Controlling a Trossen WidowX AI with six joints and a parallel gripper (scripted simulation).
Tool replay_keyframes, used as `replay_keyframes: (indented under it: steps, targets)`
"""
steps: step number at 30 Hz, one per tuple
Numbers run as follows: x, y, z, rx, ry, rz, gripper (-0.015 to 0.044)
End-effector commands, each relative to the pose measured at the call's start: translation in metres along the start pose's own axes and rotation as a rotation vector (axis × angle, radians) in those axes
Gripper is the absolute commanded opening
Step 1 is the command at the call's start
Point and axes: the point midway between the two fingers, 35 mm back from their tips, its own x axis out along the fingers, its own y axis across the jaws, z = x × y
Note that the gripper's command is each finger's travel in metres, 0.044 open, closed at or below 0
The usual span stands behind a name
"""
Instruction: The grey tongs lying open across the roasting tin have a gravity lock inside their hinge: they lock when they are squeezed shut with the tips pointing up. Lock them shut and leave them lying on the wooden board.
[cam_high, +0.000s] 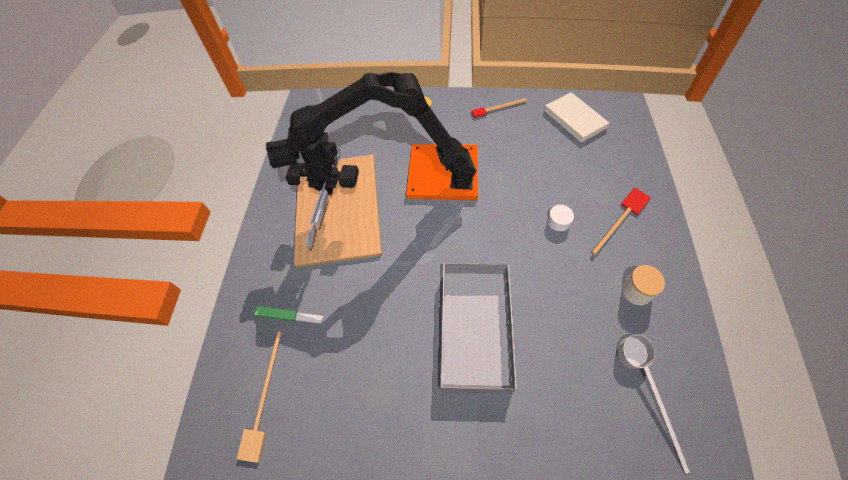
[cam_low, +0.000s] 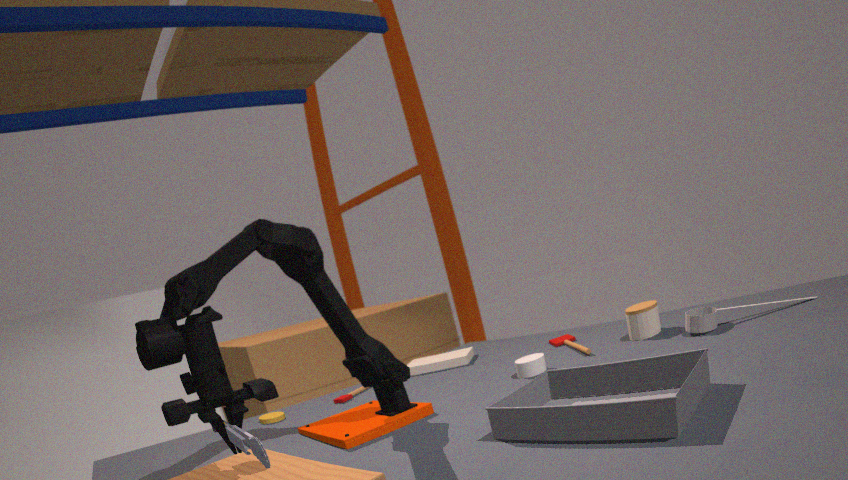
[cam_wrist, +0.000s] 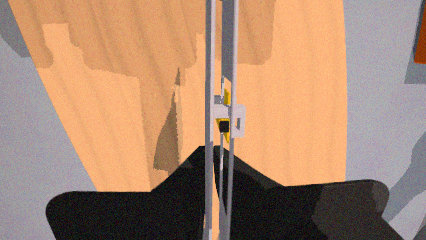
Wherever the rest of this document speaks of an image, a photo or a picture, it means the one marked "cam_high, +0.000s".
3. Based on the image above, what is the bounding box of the green and white flat bar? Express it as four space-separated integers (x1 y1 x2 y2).
254 306 323 324

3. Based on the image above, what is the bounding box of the white short cylinder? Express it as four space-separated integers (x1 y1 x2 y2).
547 205 574 231

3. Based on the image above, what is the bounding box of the grey cylinder with orange top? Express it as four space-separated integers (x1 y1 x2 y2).
622 265 665 305

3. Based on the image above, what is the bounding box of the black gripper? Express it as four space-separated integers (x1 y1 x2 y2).
286 150 359 195

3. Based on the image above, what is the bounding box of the grey long-handled ladle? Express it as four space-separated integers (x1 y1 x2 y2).
617 334 690 474

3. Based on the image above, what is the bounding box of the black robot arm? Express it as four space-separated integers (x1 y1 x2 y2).
266 72 477 190

